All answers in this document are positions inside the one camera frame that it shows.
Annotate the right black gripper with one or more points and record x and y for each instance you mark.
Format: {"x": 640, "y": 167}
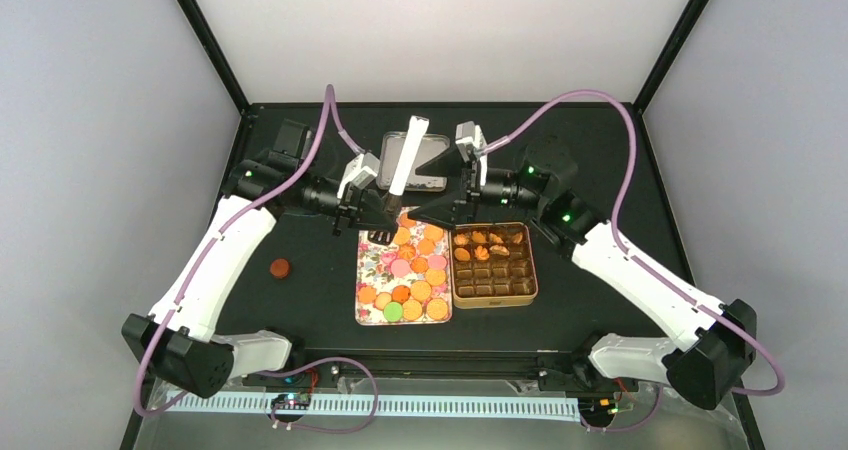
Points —
{"x": 466, "y": 189}

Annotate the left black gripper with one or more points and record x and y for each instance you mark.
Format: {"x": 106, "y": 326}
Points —
{"x": 358, "y": 199}

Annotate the white handled metal tongs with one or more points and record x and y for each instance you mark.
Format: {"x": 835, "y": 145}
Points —
{"x": 416, "y": 130}

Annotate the brown round chocolate cookie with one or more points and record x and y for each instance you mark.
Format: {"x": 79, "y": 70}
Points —
{"x": 280, "y": 268}

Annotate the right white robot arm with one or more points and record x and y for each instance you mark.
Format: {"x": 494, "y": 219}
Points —
{"x": 706, "y": 345}

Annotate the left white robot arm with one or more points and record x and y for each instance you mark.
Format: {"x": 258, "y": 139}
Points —
{"x": 177, "y": 341}

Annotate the yellow dotted round biscuit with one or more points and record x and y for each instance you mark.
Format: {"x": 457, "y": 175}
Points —
{"x": 433, "y": 233}

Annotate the gold cookie tin box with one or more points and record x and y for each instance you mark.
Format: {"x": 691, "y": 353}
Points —
{"x": 492, "y": 266}

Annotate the silver tin lid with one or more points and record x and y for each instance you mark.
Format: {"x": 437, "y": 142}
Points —
{"x": 431, "y": 146}

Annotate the pink sandwich cookie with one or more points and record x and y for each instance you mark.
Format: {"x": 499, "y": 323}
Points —
{"x": 399, "y": 268}

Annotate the floral cookie tray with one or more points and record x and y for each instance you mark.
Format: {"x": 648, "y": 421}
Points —
{"x": 407, "y": 281}

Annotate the green sandwich cookie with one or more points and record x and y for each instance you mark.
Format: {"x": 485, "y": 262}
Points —
{"x": 393, "y": 312}

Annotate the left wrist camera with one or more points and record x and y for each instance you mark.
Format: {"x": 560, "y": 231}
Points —
{"x": 359, "y": 173}

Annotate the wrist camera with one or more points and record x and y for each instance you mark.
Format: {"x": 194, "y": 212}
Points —
{"x": 359, "y": 173}
{"x": 470, "y": 143}

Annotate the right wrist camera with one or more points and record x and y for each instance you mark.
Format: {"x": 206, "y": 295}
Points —
{"x": 470, "y": 143}

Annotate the white slotted cable duct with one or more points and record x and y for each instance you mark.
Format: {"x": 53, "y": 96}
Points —
{"x": 416, "y": 406}

